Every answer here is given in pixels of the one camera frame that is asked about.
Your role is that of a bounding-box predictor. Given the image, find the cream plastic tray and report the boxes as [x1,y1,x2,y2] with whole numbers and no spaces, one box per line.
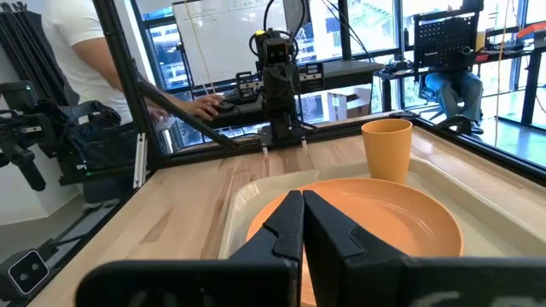
[217,156,546,262]

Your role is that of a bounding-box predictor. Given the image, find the black office chair base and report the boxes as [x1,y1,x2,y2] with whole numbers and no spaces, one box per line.
[433,113,475,136]

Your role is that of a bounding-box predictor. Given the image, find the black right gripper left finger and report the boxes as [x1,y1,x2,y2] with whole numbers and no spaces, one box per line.
[75,190,305,307]

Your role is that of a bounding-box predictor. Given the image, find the grey monitor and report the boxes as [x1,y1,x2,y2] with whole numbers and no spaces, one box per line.
[283,0,309,32]

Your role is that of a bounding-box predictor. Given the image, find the black cable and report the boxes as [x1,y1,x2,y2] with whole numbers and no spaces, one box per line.
[260,0,309,46]

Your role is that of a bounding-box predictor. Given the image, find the black diagonal frame brace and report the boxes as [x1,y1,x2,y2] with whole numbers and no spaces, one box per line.
[136,76,241,150]

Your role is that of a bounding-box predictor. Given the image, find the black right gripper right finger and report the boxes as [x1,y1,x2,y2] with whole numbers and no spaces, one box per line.
[303,190,546,307]

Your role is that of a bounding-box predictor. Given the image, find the black table-level camera box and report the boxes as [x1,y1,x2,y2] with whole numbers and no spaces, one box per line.
[0,249,50,300]

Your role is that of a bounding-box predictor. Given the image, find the orange plastic cup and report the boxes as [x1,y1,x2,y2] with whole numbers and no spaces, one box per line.
[361,118,414,184]

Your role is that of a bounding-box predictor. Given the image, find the black desk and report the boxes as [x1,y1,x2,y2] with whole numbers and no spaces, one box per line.
[204,59,386,130]

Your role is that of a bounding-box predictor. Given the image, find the person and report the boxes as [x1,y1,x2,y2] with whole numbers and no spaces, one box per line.
[424,70,485,125]
[40,0,226,144]

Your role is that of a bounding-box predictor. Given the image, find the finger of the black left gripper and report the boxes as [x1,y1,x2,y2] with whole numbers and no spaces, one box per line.
[235,70,263,102]
[299,62,326,94]

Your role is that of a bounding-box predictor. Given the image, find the black pegboard panel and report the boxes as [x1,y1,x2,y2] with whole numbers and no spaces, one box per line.
[412,10,481,72]

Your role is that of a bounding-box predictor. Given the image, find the cardboard box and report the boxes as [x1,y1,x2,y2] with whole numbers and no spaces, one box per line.
[327,87,373,121]

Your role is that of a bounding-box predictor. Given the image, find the black folded stand rods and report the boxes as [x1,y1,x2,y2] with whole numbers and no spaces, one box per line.
[0,2,70,107]

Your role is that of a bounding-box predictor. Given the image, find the whiteboard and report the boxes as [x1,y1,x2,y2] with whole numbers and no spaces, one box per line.
[171,0,296,87]

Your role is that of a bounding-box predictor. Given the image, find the black frame post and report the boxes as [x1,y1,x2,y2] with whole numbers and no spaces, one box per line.
[92,0,166,171]

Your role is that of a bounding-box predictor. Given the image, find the orange plastic plate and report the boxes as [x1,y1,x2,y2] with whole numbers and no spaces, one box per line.
[246,177,465,307]

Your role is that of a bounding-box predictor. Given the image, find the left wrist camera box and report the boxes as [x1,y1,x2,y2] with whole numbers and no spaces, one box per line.
[264,38,292,66]

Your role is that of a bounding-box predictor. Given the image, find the white metal strip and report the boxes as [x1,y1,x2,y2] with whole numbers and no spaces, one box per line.
[133,132,148,189]

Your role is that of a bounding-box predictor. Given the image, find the black leader arm with handles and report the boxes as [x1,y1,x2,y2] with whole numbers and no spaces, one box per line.
[0,80,124,193]

